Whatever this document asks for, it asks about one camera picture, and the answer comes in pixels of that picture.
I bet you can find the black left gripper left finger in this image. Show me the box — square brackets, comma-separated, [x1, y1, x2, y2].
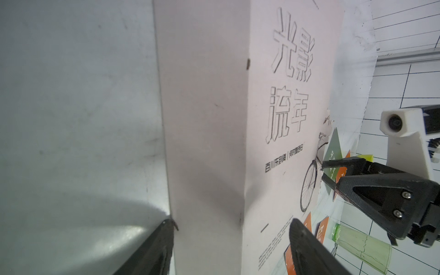
[115, 218, 178, 275]

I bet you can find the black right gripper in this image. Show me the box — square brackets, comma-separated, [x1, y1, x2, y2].
[322, 157, 440, 248]

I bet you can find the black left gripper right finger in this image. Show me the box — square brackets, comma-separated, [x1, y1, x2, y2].
[289, 218, 350, 275]

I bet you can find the green photo card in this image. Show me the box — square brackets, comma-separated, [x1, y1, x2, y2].
[321, 128, 342, 201]

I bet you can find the white photo album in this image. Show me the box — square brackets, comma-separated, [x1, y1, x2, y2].
[154, 1, 344, 275]

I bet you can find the orange upright photo card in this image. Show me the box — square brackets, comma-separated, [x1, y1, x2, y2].
[284, 245, 296, 275]

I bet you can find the orange tilted photo card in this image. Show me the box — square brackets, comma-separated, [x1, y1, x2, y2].
[303, 213, 330, 244]

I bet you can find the red photo card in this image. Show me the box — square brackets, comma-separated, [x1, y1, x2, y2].
[333, 150, 351, 201]

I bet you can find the lime green plastic bowl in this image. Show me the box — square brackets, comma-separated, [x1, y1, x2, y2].
[356, 155, 374, 162]

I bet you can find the clear green glass cup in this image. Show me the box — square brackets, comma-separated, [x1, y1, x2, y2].
[332, 223, 392, 275]

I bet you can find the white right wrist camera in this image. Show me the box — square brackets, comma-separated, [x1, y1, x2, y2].
[380, 104, 440, 181]

